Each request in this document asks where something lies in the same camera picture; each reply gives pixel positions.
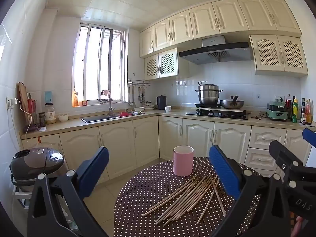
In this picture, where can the white metal rack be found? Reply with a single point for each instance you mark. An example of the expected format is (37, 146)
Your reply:
(21, 197)

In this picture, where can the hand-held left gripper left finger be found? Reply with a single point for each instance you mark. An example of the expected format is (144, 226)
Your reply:
(95, 170)

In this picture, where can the cream wall cabinets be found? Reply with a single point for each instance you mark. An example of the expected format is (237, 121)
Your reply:
(205, 21)

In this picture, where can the white bowl with food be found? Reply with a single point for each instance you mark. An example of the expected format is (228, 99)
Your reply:
(63, 118)

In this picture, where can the steel sink faucet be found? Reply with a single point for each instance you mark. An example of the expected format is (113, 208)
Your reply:
(110, 106)

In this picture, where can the dark sauce bottle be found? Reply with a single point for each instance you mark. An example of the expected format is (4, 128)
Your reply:
(303, 111)

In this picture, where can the wall outlet with charger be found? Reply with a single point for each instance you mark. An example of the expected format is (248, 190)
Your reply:
(11, 103)

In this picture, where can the black gas stove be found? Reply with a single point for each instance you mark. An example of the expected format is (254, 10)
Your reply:
(217, 114)

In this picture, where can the black electric kettle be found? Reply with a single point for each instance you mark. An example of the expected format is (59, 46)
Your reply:
(161, 103)

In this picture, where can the white wall outlet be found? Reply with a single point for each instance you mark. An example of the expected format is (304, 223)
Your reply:
(278, 98)

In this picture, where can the kitchen window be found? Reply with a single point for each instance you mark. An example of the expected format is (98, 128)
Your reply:
(93, 66)

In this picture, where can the blue box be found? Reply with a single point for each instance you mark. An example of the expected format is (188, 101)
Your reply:
(48, 96)

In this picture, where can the small white cup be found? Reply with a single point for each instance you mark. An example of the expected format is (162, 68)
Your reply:
(168, 109)

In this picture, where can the small lattice door cabinet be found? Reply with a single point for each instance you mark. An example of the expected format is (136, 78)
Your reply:
(167, 64)

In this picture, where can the grey range hood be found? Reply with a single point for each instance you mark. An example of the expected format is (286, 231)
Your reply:
(222, 51)

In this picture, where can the dark red-label bottle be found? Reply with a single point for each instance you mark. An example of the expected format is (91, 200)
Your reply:
(288, 103)

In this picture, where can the small dark jar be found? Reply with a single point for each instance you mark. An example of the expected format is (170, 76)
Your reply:
(42, 120)

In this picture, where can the clear plastic bag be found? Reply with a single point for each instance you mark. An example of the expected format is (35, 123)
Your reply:
(39, 144)

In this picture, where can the wooden cutting board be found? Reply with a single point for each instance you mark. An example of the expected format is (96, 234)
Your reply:
(23, 98)

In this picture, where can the green electric grill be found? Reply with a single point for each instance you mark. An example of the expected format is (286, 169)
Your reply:
(277, 114)

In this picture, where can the dark rice cooker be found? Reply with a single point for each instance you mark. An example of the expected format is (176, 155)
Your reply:
(32, 163)

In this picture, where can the empty white bowl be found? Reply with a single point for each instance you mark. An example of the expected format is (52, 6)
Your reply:
(139, 109)

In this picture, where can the red container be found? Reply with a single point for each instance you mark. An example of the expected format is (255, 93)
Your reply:
(31, 108)

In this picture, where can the hanging steel utensils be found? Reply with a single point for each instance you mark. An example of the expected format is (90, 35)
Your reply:
(140, 96)

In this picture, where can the person's right hand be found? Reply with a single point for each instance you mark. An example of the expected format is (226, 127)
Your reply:
(297, 228)

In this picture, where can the orange-red sauce bottle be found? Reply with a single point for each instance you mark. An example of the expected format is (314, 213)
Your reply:
(309, 113)

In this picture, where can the orange bottle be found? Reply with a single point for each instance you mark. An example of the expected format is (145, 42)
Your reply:
(75, 101)

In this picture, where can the steel kitchen sink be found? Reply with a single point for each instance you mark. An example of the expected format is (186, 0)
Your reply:
(96, 118)

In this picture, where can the cream base cabinets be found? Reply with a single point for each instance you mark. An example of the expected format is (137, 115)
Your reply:
(118, 148)

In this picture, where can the hanging steel ladle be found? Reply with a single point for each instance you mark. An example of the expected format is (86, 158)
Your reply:
(131, 101)

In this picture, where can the steel wok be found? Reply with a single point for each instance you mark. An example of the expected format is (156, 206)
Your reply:
(232, 104)

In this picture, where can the metal utensil rail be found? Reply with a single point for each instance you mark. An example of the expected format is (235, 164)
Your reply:
(138, 82)

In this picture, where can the large lattice door cabinet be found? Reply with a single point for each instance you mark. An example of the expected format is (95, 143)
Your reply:
(271, 54)

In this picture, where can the large glass jar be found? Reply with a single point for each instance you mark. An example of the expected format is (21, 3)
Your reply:
(50, 116)

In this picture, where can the steel steamer pot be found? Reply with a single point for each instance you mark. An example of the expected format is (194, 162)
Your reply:
(208, 95)

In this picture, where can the pink cup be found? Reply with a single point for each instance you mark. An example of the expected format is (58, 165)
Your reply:
(183, 163)

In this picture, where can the red dish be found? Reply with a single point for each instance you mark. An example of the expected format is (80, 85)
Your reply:
(125, 114)

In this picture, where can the bunch of wooden chopsticks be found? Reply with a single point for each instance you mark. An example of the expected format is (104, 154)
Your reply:
(182, 200)

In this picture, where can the stack of dishes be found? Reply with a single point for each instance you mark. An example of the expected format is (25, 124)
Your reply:
(148, 105)

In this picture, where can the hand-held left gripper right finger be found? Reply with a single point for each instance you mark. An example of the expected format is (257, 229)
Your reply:
(222, 167)

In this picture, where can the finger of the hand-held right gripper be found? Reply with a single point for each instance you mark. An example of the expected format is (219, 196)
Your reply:
(286, 158)
(308, 135)

